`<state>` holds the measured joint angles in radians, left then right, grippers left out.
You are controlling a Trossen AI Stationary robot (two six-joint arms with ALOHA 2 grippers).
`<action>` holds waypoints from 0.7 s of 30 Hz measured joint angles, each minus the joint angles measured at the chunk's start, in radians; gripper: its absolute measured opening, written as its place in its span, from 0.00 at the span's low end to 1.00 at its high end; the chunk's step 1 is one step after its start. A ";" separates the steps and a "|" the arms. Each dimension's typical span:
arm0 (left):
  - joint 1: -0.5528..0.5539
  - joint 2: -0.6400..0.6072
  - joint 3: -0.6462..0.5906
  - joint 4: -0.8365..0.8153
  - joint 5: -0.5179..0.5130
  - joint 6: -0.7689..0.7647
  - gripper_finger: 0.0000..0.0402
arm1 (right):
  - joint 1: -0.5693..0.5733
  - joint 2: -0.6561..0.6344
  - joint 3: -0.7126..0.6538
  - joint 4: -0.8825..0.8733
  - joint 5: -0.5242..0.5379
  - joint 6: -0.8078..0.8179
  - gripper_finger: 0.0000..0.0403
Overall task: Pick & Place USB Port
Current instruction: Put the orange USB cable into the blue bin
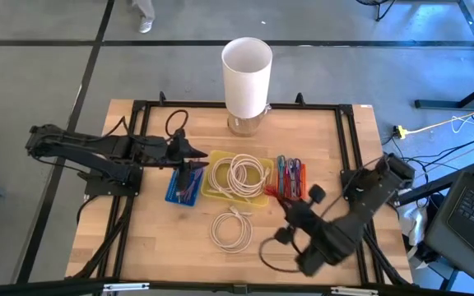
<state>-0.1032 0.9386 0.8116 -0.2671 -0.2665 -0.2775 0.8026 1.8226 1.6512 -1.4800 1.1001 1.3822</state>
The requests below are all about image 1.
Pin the black metal floor stand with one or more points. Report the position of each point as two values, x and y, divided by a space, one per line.
438 103

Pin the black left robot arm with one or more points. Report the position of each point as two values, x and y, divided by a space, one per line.
76 154

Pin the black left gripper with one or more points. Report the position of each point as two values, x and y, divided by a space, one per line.
171 152

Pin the orange plastic basket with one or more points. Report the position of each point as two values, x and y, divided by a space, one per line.
303 181

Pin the grey laptop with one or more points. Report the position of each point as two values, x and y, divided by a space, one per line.
467 230

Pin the white plastic bag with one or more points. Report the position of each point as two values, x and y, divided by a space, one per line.
410 214

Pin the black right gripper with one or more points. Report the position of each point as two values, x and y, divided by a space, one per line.
305 220

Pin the blue plastic basket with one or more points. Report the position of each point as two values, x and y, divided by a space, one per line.
172 193

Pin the person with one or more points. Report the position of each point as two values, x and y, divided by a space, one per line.
146 12

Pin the black front crossbar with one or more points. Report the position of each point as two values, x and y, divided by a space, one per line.
35 288

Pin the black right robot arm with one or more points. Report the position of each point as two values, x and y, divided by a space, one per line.
364 197

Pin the white cylindrical lamp shade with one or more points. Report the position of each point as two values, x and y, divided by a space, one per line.
247 90

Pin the black aluminium table frame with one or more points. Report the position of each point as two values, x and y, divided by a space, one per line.
200 105

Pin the yellow translucent plastic bin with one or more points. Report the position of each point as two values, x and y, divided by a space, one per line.
257 200

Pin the black frame clamp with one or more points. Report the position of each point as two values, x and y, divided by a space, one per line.
300 100
162 100

